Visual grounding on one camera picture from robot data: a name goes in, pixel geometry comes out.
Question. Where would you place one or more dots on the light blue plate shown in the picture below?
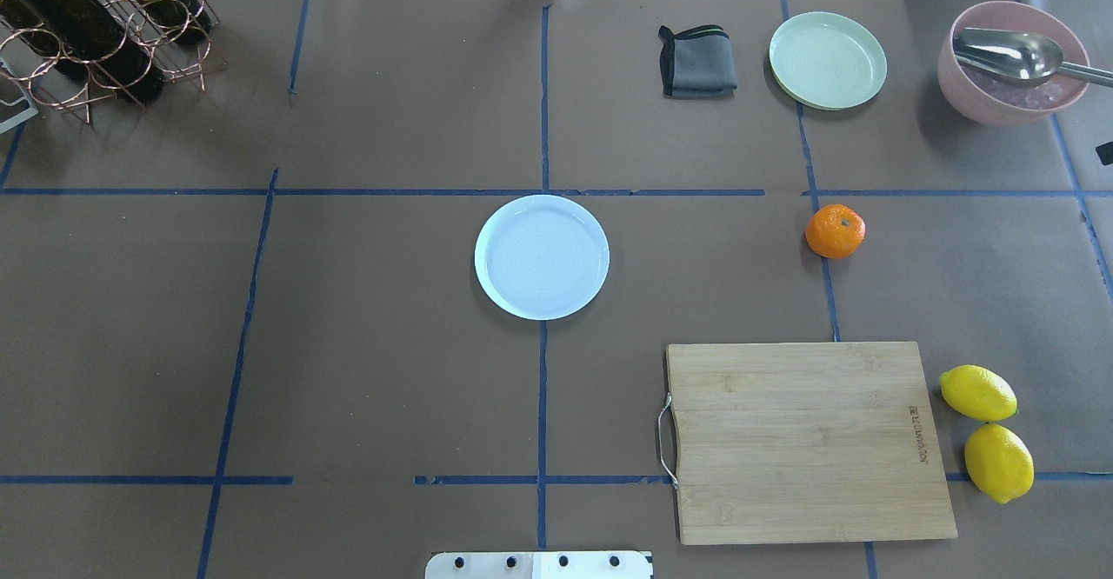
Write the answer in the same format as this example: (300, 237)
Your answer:
(541, 257)

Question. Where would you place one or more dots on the light green plate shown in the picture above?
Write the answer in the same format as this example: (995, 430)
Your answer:
(827, 61)

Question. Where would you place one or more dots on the folded grey cloth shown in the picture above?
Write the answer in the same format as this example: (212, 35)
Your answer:
(697, 63)

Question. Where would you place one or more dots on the orange mandarin fruit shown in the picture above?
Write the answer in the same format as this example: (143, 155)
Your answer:
(835, 231)

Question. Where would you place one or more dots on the bamboo cutting board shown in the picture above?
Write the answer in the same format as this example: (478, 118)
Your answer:
(791, 443)

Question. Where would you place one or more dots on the upper yellow lemon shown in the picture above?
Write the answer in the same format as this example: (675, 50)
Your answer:
(978, 393)

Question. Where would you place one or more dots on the yellow lemon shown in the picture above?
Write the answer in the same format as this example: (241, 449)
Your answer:
(999, 463)
(978, 393)

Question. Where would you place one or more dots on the pink bowl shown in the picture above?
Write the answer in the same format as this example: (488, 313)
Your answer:
(997, 102)

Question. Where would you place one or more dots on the lower yellow lemon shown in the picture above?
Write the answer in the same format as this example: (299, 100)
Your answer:
(999, 463)

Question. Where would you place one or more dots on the steel ladle spoon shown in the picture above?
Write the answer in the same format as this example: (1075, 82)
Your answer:
(1024, 57)

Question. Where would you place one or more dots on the dark green wine bottle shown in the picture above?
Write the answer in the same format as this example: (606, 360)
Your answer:
(93, 36)

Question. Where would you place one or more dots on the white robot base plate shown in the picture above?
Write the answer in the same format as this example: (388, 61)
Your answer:
(618, 563)

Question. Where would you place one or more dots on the copper wire bottle rack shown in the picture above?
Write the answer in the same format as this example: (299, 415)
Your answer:
(66, 85)

